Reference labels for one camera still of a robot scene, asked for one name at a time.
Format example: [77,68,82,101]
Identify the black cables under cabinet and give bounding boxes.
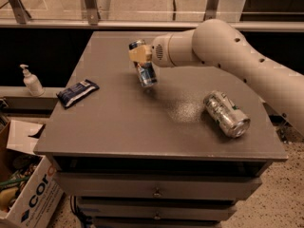
[69,196,93,228]

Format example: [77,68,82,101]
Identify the dark blue snack packet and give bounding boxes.
[56,79,99,108]

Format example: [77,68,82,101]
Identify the metal railing post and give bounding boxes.
[203,0,219,20]
[8,0,31,24]
[85,0,100,25]

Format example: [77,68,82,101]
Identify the white cardboard box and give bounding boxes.
[0,120,63,228]

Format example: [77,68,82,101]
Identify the metal railing post left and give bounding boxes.
[8,0,31,24]

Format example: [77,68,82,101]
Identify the redbull can blue silver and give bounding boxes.
[129,39,157,87]

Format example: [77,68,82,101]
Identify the metal railing post right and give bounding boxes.
[203,0,219,20]

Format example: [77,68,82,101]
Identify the grey drawer cabinet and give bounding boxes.
[35,31,287,228]

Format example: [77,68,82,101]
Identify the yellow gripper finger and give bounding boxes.
[129,45,152,63]

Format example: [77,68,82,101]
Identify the metal railing post middle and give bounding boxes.
[85,0,100,25]

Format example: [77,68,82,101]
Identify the grey drawer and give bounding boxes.
[54,172,261,200]
[77,198,237,221]

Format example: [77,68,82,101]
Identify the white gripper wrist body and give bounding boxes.
[151,33,174,67]

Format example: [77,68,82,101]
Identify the white pump dispenser bottle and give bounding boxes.
[20,64,45,96]

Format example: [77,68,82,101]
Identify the upper grey drawer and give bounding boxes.
[54,172,261,200]

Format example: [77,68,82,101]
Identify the silver green soda can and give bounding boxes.
[203,90,251,138]

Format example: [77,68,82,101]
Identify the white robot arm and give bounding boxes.
[129,19,304,134]

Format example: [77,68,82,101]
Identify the lower grey drawer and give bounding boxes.
[77,198,237,221]

